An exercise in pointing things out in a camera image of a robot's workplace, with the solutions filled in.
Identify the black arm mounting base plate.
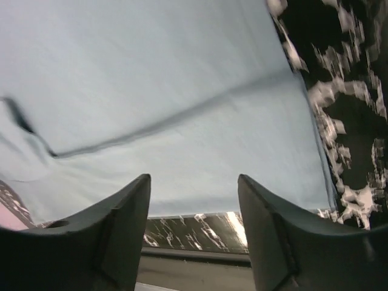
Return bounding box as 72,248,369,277
138,247,255,290

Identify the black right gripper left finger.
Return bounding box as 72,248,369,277
22,173,152,291

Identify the light blue t-shirt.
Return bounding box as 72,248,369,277
1,1,334,222

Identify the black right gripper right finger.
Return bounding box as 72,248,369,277
238,174,370,290

